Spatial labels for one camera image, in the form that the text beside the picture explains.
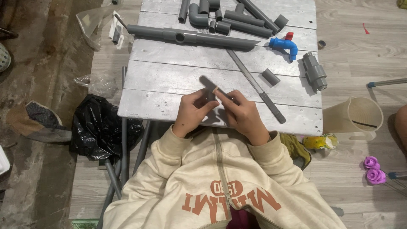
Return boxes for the person's right hand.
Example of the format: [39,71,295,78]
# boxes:
[213,89,271,147]

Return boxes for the person's left hand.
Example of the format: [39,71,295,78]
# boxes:
[173,88,220,138]

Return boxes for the short grey pipe piece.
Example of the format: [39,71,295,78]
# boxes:
[200,75,230,100]

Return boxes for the grey metal file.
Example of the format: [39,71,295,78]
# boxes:
[226,48,287,125]

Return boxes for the olive green cloth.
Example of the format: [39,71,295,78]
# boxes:
[279,134,312,170]

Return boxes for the long grey pipe with tee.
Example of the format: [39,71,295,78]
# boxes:
[127,24,261,50]

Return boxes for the grey pipe union fitting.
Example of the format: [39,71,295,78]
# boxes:
[302,52,328,93]

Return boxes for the black plastic bag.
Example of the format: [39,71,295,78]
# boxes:
[69,94,145,161]

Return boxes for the medium grey straight pipe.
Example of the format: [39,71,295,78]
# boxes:
[221,18,273,39]

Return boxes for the crumpled clear plastic bag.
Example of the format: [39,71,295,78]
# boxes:
[74,73,119,99]

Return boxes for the wide grey pipe coupling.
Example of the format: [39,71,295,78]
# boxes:
[216,21,231,36]
[274,14,289,30]

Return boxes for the grey tee pipe fitting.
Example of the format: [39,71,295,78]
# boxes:
[223,3,265,28]

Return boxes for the short grey straight pipe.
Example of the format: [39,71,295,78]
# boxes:
[178,0,191,24]

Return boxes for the thin long grey pipe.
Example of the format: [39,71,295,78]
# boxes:
[238,0,282,35]

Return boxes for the beige plastic jug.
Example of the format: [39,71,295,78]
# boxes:
[322,96,384,141]

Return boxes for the white packet with grey fitting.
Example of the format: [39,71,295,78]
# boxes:
[109,11,135,50]

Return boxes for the purple artificial flower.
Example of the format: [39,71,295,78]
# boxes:
[363,156,381,170]
[366,169,387,185]

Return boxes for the green patterned mat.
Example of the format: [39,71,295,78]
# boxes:
[71,218,100,229]

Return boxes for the white plastic object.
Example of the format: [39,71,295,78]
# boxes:
[0,145,11,176]

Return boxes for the patterned fabric object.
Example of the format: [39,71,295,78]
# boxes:
[0,42,12,74]

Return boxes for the grey metal table frame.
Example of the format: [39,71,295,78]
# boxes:
[96,66,152,229]

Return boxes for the blue tap with red handle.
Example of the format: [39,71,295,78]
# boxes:
[268,32,299,62]

